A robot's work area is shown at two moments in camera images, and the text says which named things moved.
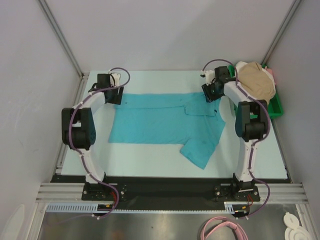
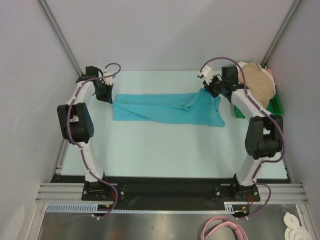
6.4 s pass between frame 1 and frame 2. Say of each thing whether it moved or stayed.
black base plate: stayed
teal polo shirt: moved
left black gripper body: moved
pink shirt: stayed
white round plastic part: stayed
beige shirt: stayed
